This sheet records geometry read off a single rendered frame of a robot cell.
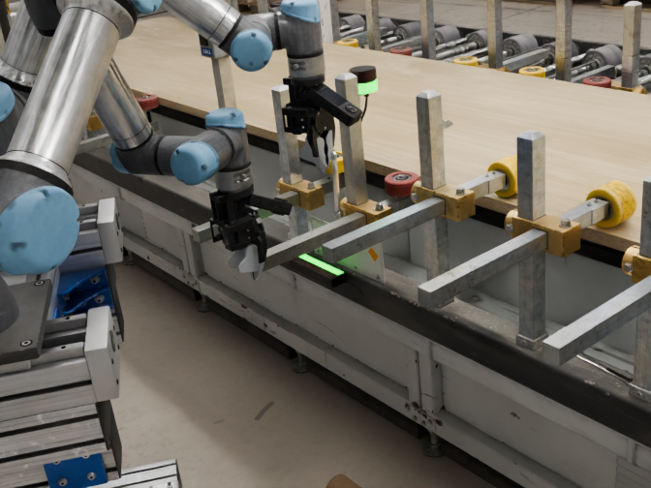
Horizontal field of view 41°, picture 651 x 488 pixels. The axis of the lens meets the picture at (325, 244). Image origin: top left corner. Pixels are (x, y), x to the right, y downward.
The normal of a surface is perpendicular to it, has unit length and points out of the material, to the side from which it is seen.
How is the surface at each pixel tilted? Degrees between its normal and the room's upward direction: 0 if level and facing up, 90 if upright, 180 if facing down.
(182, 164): 90
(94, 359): 90
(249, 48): 90
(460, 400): 89
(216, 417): 0
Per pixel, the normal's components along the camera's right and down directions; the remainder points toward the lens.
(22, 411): 0.20, 0.40
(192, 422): -0.11, -0.90
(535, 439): -0.78, 0.33
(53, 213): 0.88, 0.19
